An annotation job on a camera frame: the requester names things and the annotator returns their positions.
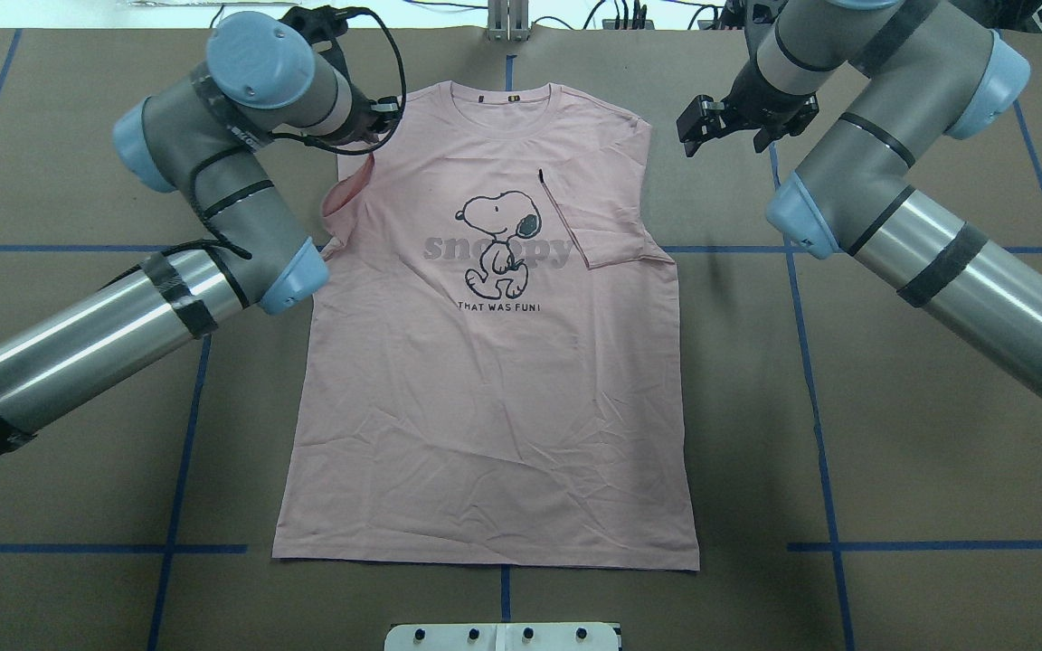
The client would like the aluminium frame post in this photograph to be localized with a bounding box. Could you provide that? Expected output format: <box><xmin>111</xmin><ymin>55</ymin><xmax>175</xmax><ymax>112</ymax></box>
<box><xmin>485</xmin><ymin>0</ymin><xmax>532</xmax><ymax>42</ymax></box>

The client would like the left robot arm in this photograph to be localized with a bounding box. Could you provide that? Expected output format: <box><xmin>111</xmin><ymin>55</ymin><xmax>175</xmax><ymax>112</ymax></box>
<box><xmin>0</xmin><ymin>5</ymin><xmax>406</xmax><ymax>457</ymax></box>

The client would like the white mounting plate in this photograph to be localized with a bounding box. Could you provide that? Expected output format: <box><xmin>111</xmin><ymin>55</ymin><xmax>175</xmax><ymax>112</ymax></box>
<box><xmin>384</xmin><ymin>621</ymin><xmax>623</xmax><ymax>650</ymax></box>

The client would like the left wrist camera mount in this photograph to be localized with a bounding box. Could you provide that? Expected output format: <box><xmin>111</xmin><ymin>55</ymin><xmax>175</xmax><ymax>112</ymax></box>
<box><xmin>279</xmin><ymin>5</ymin><xmax>368</xmax><ymax>50</ymax></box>

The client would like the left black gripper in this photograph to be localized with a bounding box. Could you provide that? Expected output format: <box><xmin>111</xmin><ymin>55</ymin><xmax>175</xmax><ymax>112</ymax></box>
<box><xmin>350</xmin><ymin>86</ymin><xmax>403</xmax><ymax>145</ymax></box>

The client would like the pink Snoopy t-shirt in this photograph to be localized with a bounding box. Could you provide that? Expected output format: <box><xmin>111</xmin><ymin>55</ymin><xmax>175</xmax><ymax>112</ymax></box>
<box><xmin>271</xmin><ymin>81</ymin><xmax>700</xmax><ymax>571</ymax></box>

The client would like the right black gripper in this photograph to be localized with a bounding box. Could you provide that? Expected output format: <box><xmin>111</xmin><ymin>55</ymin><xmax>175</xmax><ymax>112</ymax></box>
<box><xmin>677</xmin><ymin>77</ymin><xmax>819</xmax><ymax>159</ymax></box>

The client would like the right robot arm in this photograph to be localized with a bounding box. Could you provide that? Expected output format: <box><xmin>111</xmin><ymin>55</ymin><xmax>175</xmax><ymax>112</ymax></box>
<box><xmin>677</xmin><ymin>1</ymin><xmax>1042</xmax><ymax>399</ymax></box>

